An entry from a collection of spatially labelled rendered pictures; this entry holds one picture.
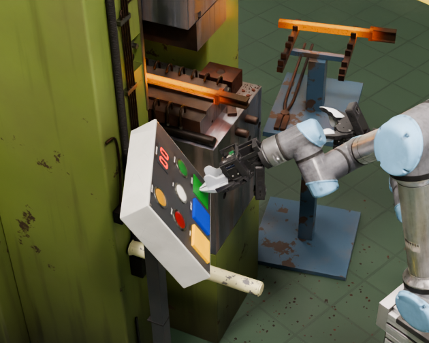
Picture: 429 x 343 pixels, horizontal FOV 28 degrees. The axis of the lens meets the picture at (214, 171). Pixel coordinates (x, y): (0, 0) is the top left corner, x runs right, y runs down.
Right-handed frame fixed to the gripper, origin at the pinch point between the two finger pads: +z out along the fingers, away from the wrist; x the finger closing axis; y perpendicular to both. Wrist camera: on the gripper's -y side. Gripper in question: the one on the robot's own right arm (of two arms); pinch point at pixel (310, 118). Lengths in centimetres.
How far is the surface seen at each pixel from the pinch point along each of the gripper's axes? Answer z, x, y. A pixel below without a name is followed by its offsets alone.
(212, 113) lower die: 30.7, -4.0, 4.1
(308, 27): 22, 60, 6
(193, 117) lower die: 33.7, -11.1, 1.8
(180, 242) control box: 8, -70, -8
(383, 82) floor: 19, 177, 100
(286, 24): 30, 59, 6
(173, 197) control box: 15, -60, -12
